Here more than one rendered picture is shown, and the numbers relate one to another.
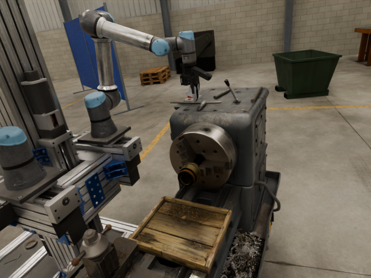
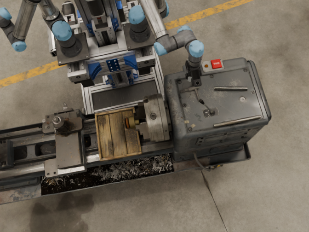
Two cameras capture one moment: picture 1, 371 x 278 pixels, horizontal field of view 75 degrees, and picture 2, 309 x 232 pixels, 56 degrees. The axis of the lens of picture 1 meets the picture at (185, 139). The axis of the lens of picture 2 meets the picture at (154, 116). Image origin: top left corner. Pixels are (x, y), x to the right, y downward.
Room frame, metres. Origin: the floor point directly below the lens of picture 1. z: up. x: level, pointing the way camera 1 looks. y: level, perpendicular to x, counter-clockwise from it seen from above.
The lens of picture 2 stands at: (0.70, -0.62, 2.92)
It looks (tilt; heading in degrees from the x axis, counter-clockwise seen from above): 70 degrees down; 59
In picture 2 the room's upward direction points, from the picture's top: 8 degrees counter-clockwise
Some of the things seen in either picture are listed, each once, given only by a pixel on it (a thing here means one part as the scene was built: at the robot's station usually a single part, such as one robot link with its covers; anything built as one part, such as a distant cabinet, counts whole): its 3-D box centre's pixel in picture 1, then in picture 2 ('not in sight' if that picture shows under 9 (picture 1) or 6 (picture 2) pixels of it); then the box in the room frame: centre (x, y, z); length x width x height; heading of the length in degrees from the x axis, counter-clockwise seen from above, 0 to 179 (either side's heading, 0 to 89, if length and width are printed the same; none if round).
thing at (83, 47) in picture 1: (91, 59); not in sight; (7.44, 2.41, 1.18); 4.12 x 0.80 x 2.35; 34
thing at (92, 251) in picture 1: (93, 243); (57, 121); (0.52, 0.30, 1.13); 0.08 x 0.08 x 0.03
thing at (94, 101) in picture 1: (97, 105); (138, 17); (1.34, 0.47, 1.33); 0.13 x 0.12 x 0.14; 166
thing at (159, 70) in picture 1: (155, 75); not in sight; (9.22, 0.78, 0.22); 1.25 x 0.86 x 0.44; 165
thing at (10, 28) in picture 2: not in sight; (9, 29); (0.64, 0.83, 1.46); 0.11 x 0.08 x 0.11; 85
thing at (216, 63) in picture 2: not in sight; (216, 64); (1.53, -0.09, 1.26); 0.06 x 0.06 x 0.02; 61
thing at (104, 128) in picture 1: (102, 124); (139, 29); (1.34, 0.47, 1.21); 0.15 x 0.15 x 0.10
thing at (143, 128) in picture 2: (214, 167); (145, 133); (0.92, -0.11, 1.08); 0.12 x 0.11 x 0.05; 61
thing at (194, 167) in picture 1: (189, 173); (132, 122); (0.90, 0.00, 1.08); 0.09 x 0.09 x 0.09; 61
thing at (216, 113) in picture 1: (223, 128); (212, 106); (1.39, -0.25, 1.06); 0.59 x 0.48 x 0.39; 151
